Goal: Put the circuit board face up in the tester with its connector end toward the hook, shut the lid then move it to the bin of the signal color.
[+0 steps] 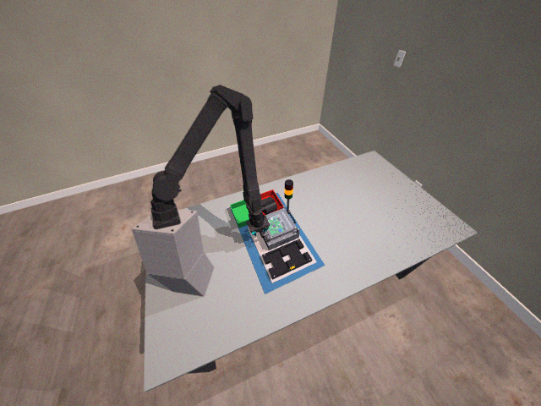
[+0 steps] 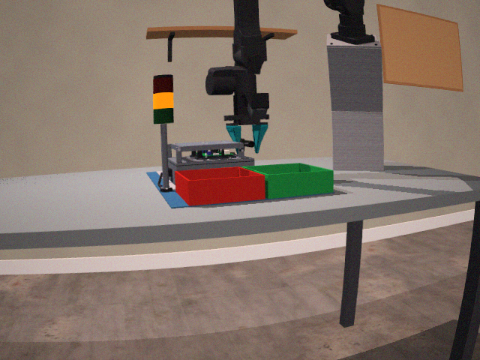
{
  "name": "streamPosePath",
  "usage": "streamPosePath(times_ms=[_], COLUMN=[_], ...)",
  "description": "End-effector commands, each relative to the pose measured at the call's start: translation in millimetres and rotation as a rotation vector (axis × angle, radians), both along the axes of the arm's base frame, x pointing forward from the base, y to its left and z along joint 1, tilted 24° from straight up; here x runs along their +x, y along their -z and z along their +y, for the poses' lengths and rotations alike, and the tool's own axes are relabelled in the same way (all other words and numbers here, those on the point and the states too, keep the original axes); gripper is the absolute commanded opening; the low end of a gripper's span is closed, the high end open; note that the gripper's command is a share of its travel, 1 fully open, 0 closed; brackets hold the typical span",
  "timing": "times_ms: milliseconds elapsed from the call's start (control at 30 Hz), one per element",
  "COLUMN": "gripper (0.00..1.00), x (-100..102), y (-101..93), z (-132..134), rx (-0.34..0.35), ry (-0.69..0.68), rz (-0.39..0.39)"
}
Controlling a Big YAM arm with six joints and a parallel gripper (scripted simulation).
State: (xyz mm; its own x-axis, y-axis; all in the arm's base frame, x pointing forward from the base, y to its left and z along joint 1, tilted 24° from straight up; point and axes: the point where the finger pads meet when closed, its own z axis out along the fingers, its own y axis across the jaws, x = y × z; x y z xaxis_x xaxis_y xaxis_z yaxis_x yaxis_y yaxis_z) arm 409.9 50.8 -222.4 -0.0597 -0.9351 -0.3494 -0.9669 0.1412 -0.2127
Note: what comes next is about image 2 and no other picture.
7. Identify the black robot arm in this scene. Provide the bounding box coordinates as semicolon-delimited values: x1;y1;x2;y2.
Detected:
205;0;375;119

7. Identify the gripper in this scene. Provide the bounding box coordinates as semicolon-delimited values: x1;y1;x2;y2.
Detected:
224;114;269;154

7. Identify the red bin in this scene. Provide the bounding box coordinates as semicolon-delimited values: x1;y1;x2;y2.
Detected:
175;166;266;206

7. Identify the green open-top bin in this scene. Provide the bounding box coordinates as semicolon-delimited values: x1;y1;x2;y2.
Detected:
241;163;334;199

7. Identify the green circuit board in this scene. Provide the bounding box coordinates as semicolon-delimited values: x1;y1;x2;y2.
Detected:
202;149;234;157

